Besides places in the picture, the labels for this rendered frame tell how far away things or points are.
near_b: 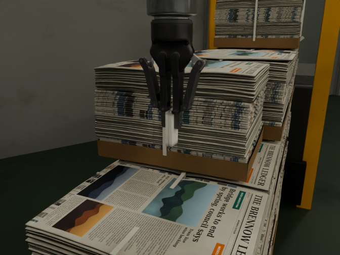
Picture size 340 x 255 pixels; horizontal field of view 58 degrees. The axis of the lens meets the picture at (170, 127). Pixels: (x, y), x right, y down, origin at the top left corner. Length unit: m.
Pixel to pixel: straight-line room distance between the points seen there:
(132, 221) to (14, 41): 2.66
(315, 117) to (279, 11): 0.82
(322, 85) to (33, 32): 2.39
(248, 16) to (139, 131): 0.93
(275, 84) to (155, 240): 0.57
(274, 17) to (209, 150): 0.93
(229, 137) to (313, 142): 1.50
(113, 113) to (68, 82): 2.46
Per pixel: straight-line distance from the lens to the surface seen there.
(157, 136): 0.70
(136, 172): 0.72
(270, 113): 0.93
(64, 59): 3.17
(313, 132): 2.09
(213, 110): 0.64
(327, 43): 2.01
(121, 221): 0.56
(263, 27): 1.49
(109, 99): 0.75
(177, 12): 0.53
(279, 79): 0.90
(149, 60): 0.59
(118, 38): 3.34
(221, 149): 0.66
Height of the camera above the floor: 1.14
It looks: 18 degrees down
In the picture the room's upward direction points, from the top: straight up
